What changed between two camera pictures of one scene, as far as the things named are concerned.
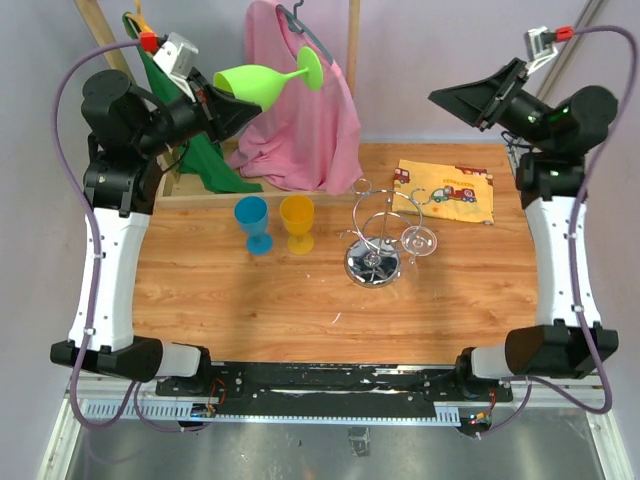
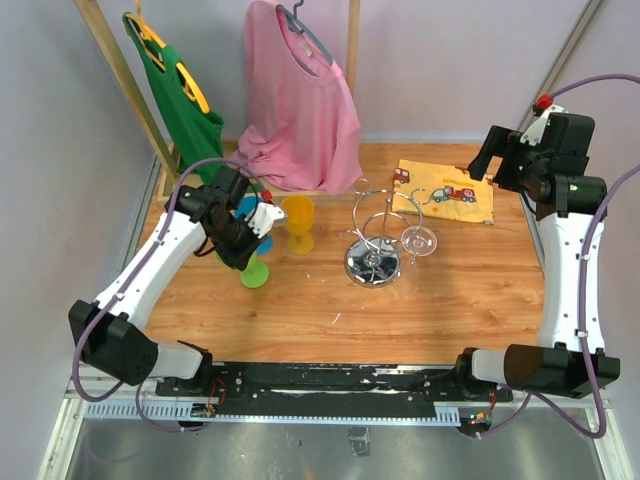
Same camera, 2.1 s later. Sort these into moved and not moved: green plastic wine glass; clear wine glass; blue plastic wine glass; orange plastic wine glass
Moved: green plastic wine glass
Not moved: clear wine glass; orange plastic wine glass; blue plastic wine glass
